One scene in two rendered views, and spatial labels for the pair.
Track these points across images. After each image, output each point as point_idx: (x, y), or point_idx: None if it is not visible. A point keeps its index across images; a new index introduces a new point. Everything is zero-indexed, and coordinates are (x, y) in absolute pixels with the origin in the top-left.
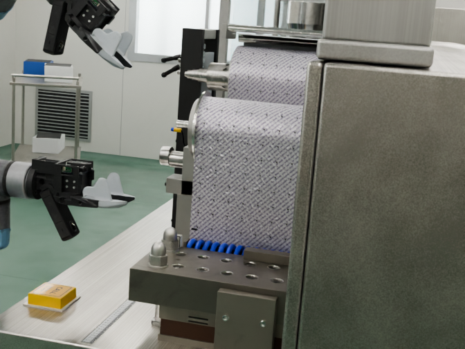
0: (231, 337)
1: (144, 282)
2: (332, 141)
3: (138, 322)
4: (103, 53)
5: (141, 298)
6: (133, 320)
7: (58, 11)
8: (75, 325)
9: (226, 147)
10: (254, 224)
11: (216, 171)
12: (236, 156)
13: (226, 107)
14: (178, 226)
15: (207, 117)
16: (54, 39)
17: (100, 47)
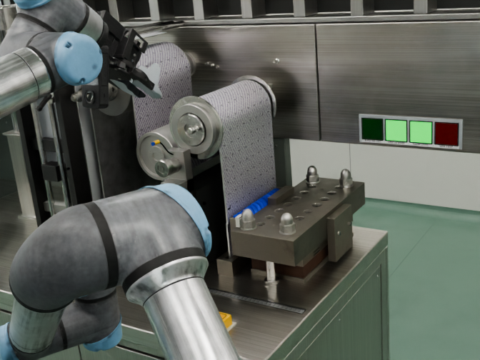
0: (341, 244)
1: (300, 246)
2: None
3: (267, 290)
4: (155, 88)
5: (300, 258)
6: (262, 292)
7: (106, 58)
8: (267, 317)
9: (235, 131)
10: (253, 181)
11: (233, 154)
12: (240, 136)
13: (221, 101)
14: None
15: (220, 113)
16: (108, 91)
17: (153, 83)
